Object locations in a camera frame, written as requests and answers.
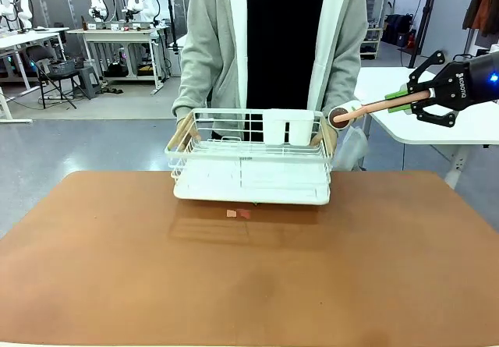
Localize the pale storage shelf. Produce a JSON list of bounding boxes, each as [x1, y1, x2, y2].
[[359, 0, 391, 60]]

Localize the white wire dish rack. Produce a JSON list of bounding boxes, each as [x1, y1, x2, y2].
[[165, 107, 338, 180]]

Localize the dark basket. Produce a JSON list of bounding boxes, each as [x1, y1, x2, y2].
[[48, 59, 77, 77]]

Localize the person's right hand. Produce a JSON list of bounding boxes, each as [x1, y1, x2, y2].
[[177, 116, 203, 143]]

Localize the white workbench with boxes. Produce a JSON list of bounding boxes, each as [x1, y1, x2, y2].
[[65, 26, 169, 95]]

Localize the white desk with cables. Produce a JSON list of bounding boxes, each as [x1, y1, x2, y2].
[[0, 27, 70, 125]]

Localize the white plastic drain tray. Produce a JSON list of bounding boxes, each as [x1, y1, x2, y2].
[[172, 158, 333, 207]]

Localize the black folding chair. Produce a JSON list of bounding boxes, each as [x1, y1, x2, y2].
[[24, 44, 79, 111]]

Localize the large white side table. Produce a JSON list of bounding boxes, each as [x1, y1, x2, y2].
[[352, 66, 499, 190]]

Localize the clear plastic bag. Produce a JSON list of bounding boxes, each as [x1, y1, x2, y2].
[[334, 125, 370, 172]]

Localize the person's left forearm grey sleeve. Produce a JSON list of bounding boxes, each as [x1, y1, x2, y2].
[[310, 30, 370, 126]]

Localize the black slanted stand pole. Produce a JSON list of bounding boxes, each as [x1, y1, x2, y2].
[[406, 0, 441, 69]]

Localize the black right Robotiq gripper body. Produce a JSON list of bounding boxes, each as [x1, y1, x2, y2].
[[427, 60, 476, 112]]

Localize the white plastic cutlery holder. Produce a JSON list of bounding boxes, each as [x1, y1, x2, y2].
[[262, 108, 315, 147]]

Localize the wooden spoon with green handle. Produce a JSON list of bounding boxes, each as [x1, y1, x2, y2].
[[328, 90, 437, 130]]

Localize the person's right forearm grey sleeve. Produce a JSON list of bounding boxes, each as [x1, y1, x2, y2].
[[172, 30, 235, 122]]

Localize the hanging brown clothes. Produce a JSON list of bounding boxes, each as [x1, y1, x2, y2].
[[462, 0, 499, 38]]

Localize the person's torso grey hoodie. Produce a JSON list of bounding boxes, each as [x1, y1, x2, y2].
[[182, 0, 370, 143]]

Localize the black tripod stand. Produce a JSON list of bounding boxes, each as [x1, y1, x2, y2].
[[162, 0, 181, 56]]

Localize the grey plastic stool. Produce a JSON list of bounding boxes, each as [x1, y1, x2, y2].
[[73, 65, 103, 101]]

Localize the person's left hand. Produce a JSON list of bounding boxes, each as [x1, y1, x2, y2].
[[310, 122, 339, 147]]

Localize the black bags pile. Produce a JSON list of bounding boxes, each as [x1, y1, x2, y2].
[[383, 12, 414, 48]]

